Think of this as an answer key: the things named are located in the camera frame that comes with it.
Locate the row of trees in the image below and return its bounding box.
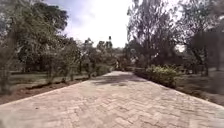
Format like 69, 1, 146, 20
0, 0, 118, 94
117, 0, 224, 77

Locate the green bush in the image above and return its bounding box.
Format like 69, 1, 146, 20
133, 64, 183, 90

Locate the grey brick paved path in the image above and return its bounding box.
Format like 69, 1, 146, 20
0, 70, 224, 128

